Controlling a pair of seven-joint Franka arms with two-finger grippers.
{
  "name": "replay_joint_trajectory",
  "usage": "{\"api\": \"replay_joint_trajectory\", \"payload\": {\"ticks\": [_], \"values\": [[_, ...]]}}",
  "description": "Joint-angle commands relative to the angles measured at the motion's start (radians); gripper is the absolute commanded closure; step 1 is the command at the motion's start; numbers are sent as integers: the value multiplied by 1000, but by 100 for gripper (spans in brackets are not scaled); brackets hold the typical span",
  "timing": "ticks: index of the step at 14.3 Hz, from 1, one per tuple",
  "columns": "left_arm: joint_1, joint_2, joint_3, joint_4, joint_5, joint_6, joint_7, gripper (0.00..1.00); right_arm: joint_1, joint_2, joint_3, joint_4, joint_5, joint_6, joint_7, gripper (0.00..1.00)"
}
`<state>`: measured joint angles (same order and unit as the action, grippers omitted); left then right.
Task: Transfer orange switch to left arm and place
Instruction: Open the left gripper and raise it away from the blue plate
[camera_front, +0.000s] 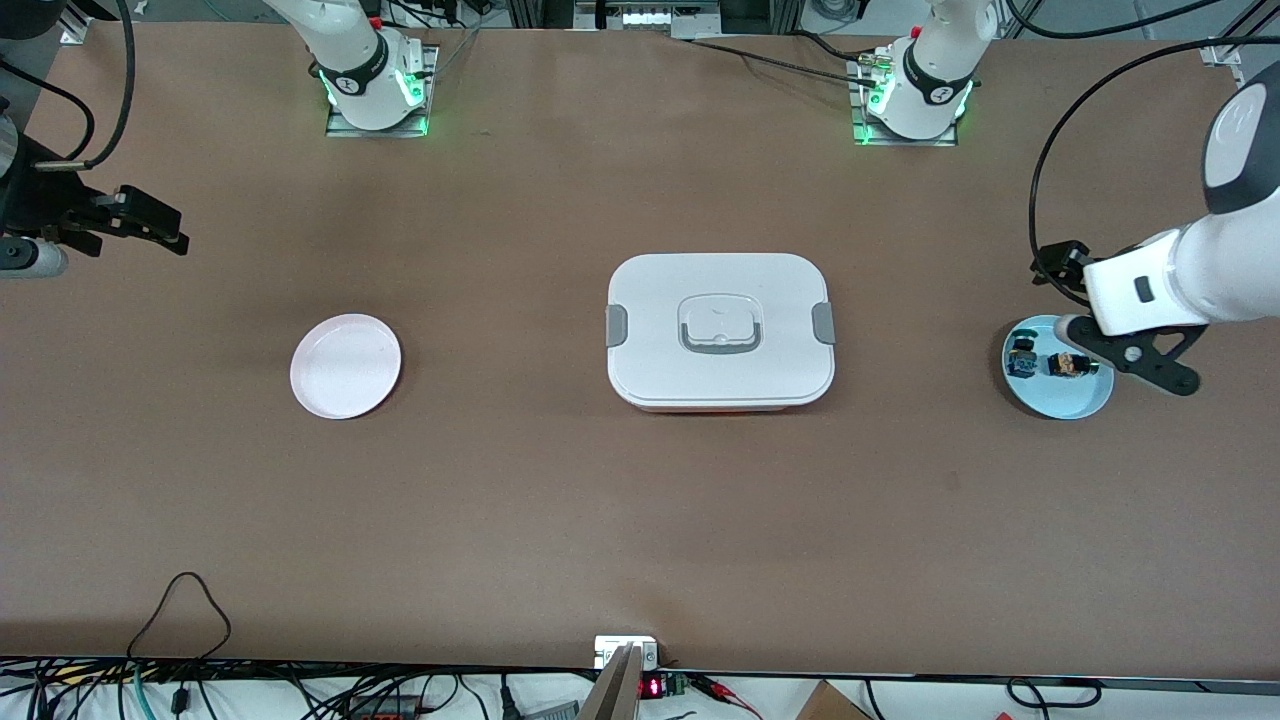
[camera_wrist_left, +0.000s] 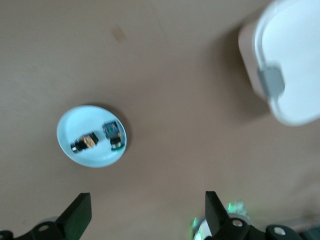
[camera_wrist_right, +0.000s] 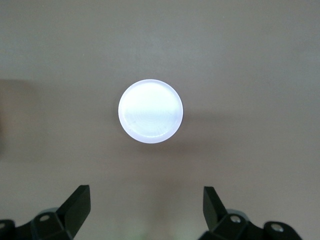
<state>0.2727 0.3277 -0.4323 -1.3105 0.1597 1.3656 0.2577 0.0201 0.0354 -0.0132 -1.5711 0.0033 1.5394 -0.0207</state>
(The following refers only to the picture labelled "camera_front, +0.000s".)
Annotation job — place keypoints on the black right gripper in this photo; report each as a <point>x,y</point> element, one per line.
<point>40,200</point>

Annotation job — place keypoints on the orange push button switch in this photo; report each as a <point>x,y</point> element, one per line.
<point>1068,366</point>

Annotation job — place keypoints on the white lunch box grey latches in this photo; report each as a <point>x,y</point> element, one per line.
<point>720,375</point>

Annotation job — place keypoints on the brown cardboard box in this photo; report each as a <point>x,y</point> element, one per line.
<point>830,705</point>

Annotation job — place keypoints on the white outlet box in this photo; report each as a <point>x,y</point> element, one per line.
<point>625,645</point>

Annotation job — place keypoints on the light blue round plate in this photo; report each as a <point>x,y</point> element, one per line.
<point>1060,398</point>

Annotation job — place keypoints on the pink round plate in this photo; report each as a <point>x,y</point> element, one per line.
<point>345,365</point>

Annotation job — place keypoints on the red connector strip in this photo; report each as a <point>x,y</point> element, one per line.
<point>380,708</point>

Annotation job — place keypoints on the red digit display module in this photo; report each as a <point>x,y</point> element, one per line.
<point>655,687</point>

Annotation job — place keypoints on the grey aluminium bar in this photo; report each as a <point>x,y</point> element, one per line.
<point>615,690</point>

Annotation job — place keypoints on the aluminium corner bracket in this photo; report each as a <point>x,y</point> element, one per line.
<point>72,35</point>
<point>1220,50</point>

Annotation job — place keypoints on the metal base plate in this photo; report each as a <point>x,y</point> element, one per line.
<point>856,120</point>
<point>337,126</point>

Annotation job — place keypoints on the aluminium extrusion frame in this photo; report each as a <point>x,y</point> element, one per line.
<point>540,12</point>

